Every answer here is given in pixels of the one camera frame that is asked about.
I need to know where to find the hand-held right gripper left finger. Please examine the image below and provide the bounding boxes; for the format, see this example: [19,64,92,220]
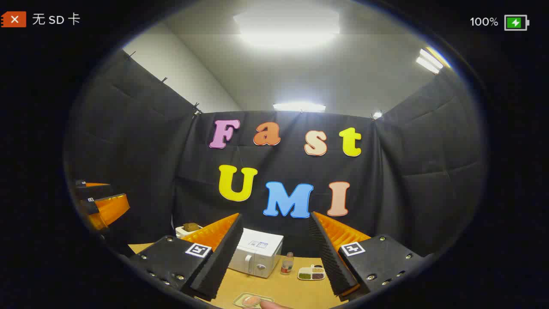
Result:
[129,213,244,301]

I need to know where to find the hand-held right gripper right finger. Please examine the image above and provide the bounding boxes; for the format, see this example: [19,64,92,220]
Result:
[309,211,429,301]

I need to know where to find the white microwave oven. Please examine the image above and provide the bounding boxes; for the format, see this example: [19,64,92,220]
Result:
[227,228,284,279]

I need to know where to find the white divided dish of beans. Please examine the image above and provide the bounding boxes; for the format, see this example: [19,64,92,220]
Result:
[298,265,326,281]

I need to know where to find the white toaster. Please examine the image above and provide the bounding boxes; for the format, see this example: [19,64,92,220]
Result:
[175,223,204,239]

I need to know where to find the pale green rectangular plate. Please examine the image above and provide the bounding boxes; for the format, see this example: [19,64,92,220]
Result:
[233,293,275,309]

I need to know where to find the ceiling light panel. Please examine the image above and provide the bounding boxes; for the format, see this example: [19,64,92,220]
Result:
[234,9,341,48]
[415,47,444,74]
[273,102,326,113]

